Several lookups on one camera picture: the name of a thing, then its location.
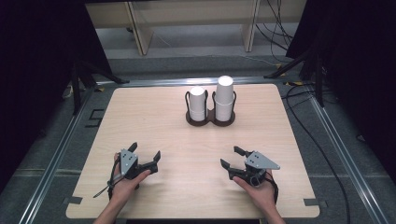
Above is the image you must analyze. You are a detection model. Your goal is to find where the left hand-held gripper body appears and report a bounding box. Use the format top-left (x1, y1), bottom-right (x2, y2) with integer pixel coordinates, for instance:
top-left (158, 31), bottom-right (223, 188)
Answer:
top-left (119, 148), bottom-right (160, 181)

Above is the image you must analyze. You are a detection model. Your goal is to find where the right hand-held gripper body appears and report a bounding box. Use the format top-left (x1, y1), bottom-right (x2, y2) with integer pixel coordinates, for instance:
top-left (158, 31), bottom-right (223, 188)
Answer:
top-left (228, 150), bottom-right (281, 188)

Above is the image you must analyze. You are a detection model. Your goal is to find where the dark brown double cup holder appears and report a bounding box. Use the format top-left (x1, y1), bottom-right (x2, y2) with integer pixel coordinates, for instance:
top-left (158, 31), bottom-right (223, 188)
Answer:
top-left (184, 89), bottom-right (237, 128)

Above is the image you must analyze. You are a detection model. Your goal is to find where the short stack of white cups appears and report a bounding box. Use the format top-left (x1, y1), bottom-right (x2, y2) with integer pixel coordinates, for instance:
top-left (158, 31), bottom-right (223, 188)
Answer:
top-left (189, 86), bottom-right (208, 122)

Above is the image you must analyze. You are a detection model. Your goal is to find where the person's left hand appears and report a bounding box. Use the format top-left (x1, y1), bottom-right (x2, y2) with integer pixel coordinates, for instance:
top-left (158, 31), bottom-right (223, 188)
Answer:
top-left (109, 151), bottom-right (152, 203)

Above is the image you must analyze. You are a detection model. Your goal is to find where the person's right hand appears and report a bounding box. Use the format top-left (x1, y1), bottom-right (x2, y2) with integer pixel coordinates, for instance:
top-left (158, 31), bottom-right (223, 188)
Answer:
top-left (232, 169), bottom-right (278, 213)

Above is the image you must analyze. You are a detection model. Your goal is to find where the black tape floor mark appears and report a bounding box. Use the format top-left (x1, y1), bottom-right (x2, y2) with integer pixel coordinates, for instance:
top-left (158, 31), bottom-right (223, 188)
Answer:
top-left (84, 108), bottom-right (106, 129)

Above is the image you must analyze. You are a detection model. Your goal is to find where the tall stack of white cups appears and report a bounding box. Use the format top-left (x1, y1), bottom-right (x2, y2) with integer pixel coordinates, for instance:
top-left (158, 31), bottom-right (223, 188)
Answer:
top-left (214, 75), bottom-right (235, 123)

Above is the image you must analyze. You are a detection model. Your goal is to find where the black tape strip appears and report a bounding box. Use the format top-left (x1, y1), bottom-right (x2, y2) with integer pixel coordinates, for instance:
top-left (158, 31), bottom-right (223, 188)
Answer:
top-left (303, 198), bottom-right (329, 208)
top-left (63, 196), bottom-right (84, 205)

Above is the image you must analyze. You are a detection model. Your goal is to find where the black tripod stand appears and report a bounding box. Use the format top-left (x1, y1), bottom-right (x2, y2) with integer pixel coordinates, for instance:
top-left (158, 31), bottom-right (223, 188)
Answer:
top-left (262, 46), bottom-right (325, 108)
top-left (70, 60), bottom-right (131, 116)

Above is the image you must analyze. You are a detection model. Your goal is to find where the black curtain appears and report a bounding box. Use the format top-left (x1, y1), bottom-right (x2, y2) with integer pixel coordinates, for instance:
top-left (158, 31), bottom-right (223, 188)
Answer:
top-left (0, 0), bottom-right (114, 194)
top-left (285, 0), bottom-right (396, 176)

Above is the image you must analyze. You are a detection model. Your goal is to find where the light wooden shelf unit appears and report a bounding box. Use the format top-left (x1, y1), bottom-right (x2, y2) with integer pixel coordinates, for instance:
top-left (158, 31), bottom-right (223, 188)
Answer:
top-left (85, 0), bottom-right (308, 57)

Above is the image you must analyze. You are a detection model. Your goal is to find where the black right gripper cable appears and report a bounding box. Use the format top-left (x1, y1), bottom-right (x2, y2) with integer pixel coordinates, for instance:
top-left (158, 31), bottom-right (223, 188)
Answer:
top-left (264, 170), bottom-right (279, 205)

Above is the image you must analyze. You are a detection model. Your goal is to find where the long black floor cable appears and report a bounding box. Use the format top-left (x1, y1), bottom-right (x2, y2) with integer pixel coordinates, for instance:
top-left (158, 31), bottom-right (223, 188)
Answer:
top-left (280, 82), bottom-right (352, 224)

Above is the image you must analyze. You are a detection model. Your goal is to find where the metal floor rail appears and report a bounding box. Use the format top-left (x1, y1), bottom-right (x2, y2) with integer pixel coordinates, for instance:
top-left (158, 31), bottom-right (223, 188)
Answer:
top-left (18, 87), bottom-right (95, 224)
top-left (307, 92), bottom-right (390, 224)

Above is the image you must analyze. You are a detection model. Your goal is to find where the thin white floor cable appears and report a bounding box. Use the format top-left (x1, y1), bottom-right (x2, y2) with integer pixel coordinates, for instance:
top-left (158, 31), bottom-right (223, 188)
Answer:
top-left (238, 53), bottom-right (282, 68)

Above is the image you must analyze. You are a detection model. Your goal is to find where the bundle of black cables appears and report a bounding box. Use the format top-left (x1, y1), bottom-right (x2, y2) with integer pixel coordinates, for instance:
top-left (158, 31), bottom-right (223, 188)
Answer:
top-left (255, 0), bottom-right (295, 63)

